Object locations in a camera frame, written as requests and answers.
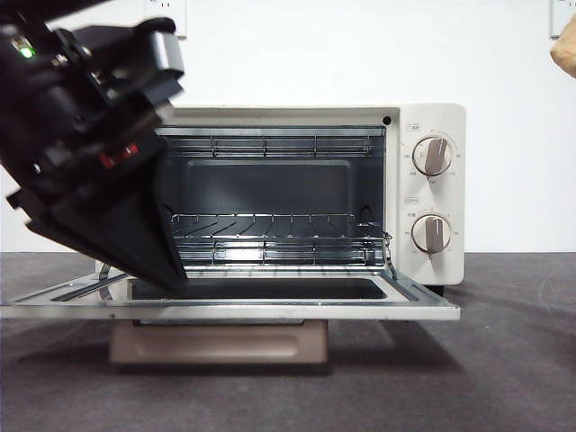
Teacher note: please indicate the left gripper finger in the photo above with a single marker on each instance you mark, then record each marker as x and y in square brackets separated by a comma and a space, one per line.
[146, 193]
[92, 225]

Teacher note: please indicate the golden brown bread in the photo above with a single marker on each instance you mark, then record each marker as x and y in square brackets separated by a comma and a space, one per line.
[566, 55]

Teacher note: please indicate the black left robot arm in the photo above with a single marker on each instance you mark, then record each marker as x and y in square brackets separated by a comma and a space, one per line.
[18, 27]

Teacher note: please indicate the cream white toaster oven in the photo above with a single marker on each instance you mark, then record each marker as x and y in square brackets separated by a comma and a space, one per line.
[450, 121]

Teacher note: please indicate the metal heating element guard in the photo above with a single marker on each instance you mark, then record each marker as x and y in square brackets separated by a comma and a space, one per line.
[297, 145]
[297, 252]

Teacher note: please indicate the timer knob cream and taupe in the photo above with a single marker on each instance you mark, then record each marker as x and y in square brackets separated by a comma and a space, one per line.
[431, 233]

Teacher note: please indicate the temperature knob cream and taupe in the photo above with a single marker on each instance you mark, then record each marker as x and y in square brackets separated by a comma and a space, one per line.
[432, 156]

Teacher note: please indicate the pale grey left camera box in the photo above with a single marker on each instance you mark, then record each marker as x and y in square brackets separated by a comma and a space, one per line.
[162, 58]

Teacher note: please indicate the white wall socket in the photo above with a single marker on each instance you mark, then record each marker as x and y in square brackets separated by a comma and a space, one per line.
[564, 13]
[179, 9]

